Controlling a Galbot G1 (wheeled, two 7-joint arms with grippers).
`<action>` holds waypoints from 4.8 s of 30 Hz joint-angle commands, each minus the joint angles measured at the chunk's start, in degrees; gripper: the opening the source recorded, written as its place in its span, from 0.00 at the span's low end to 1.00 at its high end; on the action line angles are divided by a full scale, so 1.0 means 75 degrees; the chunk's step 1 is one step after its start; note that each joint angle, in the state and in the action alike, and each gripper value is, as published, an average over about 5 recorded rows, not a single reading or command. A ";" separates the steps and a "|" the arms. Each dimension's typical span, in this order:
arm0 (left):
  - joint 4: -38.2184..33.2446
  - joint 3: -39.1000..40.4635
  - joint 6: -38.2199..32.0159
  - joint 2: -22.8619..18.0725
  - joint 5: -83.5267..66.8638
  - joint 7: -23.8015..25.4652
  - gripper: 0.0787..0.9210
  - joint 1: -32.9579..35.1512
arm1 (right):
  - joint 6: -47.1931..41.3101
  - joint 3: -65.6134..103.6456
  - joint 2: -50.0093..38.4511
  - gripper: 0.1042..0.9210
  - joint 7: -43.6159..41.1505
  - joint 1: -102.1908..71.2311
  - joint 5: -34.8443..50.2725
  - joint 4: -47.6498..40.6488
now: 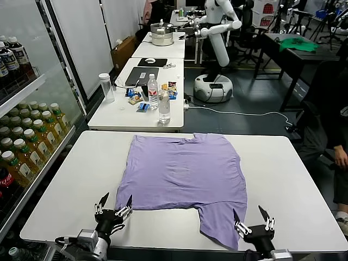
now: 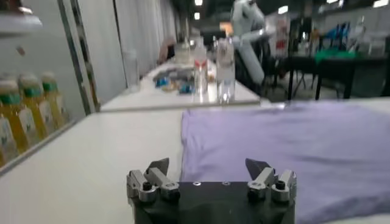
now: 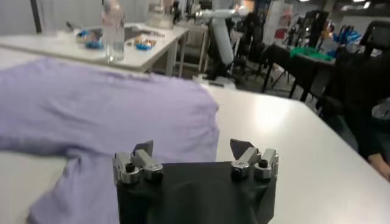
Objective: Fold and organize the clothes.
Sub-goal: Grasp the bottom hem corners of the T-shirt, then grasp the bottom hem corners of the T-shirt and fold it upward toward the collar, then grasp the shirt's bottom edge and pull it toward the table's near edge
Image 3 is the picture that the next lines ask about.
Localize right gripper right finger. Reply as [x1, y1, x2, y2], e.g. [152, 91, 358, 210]
[230, 138, 280, 183]

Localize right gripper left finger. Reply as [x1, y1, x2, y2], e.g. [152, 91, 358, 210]
[112, 139, 165, 185]

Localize purple t-shirt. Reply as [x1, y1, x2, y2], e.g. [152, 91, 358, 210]
[0, 57, 221, 224]

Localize bare bystander hand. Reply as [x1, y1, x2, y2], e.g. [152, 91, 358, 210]
[367, 152, 390, 182]

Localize black work table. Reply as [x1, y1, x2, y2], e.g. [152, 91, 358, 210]
[261, 42, 336, 103]

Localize long white side table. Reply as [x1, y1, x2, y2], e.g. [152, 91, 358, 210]
[0, 23, 190, 77]

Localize blue snack packet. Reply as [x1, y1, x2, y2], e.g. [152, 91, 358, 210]
[76, 29, 104, 49]
[135, 38, 157, 51]

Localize green cloth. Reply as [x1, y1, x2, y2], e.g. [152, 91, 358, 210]
[288, 45, 333, 61]

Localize large black office chair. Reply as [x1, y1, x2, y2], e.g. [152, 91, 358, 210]
[316, 19, 390, 159]

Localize black office chair with armrests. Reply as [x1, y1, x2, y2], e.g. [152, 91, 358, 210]
[236, 12, 269, 77]

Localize white humanoid robot body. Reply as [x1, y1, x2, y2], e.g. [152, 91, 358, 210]
[194, 16, 237, 89]

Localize clear bottle with white lid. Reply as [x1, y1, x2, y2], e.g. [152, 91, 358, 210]
[101, 0, 126, 63]

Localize blue robot equipment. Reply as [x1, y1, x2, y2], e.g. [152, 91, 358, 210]
[331, 26, 362, 46]

